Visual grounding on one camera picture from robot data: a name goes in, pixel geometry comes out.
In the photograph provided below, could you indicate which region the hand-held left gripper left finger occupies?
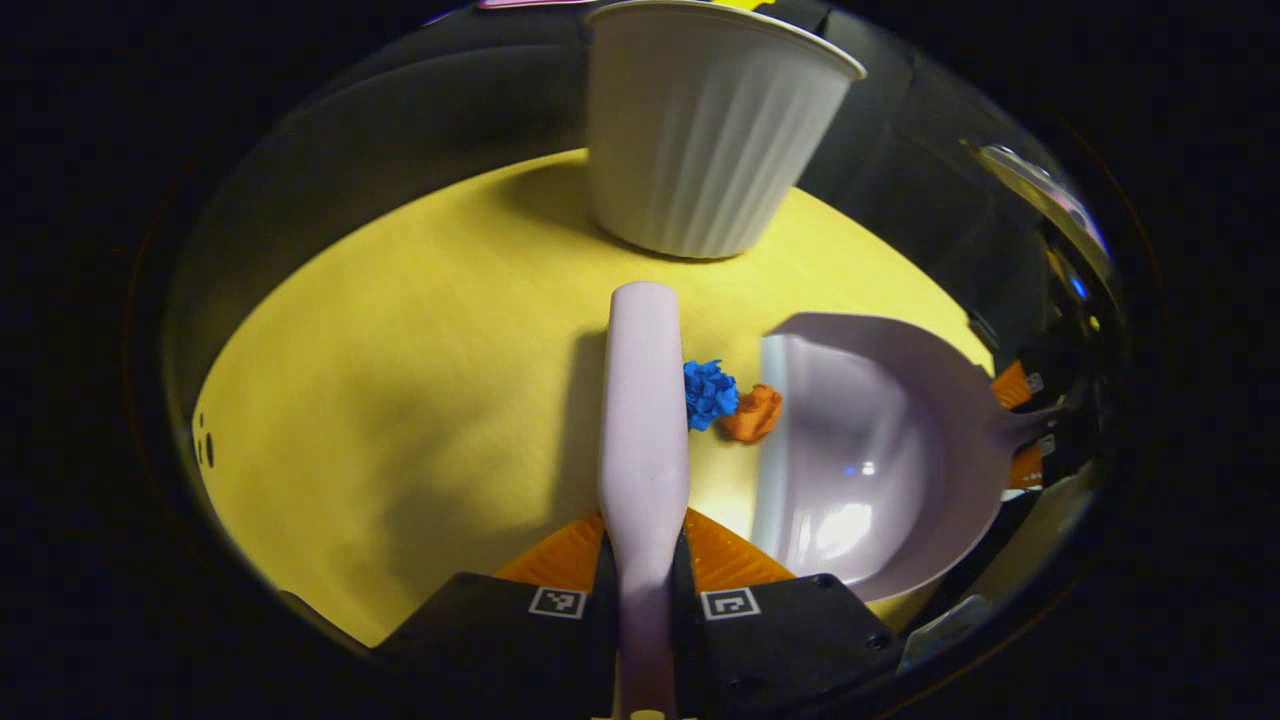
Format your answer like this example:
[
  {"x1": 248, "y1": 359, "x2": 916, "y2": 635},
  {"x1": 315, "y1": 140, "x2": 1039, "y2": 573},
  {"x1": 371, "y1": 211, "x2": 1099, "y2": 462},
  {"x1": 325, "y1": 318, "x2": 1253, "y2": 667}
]
[{"x1": 372, "y1": 510, "x2": 619, "y2": 720}]

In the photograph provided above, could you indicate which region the blue paper trash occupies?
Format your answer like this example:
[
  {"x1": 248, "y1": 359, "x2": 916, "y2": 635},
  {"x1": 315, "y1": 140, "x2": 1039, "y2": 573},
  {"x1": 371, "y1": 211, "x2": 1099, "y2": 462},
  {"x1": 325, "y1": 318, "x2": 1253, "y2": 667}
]
[{"x1": 683, "y1": 359, "x2": 740, "y2": 432}]

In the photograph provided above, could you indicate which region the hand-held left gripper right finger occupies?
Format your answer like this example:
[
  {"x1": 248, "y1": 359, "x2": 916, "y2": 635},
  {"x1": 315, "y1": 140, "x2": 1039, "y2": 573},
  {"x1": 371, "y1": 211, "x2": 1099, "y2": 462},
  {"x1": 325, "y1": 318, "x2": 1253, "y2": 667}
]
[{"x1": 672, "y1": 508, "x2": 906, "y2": 720}]

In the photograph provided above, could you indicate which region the pale purple dustpan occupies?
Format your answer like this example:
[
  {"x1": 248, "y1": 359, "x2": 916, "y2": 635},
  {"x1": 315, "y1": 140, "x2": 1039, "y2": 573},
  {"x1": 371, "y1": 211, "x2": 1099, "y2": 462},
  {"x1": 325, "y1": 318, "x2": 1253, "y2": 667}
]
[{"x1": 750, "y1": 311, "x2": 1063, "y2": 604}]

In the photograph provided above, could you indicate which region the wooden desktop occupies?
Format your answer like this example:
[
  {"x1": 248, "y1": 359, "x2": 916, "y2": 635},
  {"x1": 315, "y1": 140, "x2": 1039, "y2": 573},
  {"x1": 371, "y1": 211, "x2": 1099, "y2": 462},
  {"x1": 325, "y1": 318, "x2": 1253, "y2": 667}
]
[{"x1": 190, "y1": 148, "x2": 1001, "y2": 649}]

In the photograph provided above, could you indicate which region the white ribbed garbage bin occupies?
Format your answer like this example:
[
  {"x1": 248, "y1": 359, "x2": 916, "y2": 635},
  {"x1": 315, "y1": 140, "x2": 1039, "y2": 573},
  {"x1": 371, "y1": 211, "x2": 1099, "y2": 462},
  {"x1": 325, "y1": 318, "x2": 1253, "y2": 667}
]
[{"x1": 584, "y1": 0, "x2": 867, "y2": 260}]

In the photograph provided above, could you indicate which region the small pale purple broom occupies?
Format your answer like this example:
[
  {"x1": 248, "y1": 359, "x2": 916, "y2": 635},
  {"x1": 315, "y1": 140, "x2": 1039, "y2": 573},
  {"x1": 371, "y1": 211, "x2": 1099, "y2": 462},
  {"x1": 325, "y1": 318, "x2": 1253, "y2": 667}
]
[{"x1": 596, "y1": 281, "x2": 693, "y2": 720}]

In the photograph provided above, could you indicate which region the orange paper trash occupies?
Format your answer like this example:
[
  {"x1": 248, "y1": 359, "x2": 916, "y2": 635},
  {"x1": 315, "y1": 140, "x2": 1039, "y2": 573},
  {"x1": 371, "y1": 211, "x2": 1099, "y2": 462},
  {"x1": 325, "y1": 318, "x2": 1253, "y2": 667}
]
[{"x1": 719, "y1": 384, "x2": 784, "y2": 445}]

